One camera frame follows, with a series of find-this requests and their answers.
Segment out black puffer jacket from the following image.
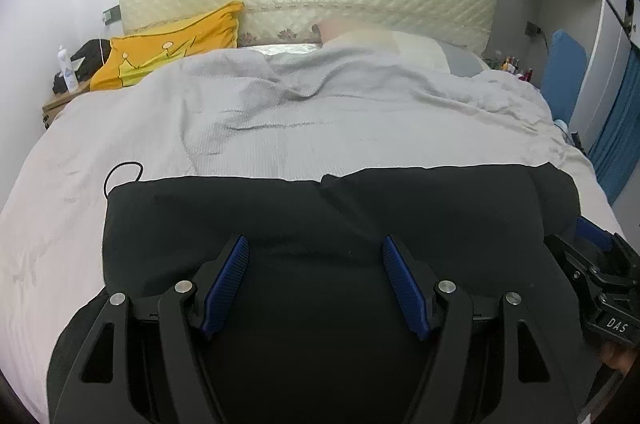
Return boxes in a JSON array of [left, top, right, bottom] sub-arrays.
[[47, 164, 580, 423]]

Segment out person's right hand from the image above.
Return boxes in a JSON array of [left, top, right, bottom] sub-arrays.
[[599, 342, 638, 376]]

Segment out blue curtain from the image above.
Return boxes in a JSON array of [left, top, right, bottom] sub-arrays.
[[588, 46, 640, 204]]

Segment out blue cushioned chair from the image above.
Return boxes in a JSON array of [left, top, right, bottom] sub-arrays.
[[540, 30, 588, 124]]

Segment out small bottles on right nightstand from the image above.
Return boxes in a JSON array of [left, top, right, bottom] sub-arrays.
[[485, 54, 533, 83]]

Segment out wooden nightstand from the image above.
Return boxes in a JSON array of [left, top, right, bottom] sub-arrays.
[[41, 80, 90, 129]]

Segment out white lotion bottle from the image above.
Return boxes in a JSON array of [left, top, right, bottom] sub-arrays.
[[56, 45, 79, 94]]

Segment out grey and cream pillow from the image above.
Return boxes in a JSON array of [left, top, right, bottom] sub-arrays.
[[312, 19, 489, 77]]

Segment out yellow crown pillow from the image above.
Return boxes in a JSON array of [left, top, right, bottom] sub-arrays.
[[90, 0, 244, 92]]

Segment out black bag on nightstand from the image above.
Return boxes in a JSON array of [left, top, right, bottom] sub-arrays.
[[52, 38, 111, 95]]

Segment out grey bed duvet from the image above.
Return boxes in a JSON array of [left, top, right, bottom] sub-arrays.
[[1, 47, 618, 423]]

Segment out wall power socket right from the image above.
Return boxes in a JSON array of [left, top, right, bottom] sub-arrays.
[[525, 21, 542, 37]]

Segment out wall power socket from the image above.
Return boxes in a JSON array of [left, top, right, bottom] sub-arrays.
[[525, 21, 542, 37], [102, 5, 122, 25]]

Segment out wall power socket left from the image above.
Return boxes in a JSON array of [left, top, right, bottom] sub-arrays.
[[102, 5, 122, 25]]

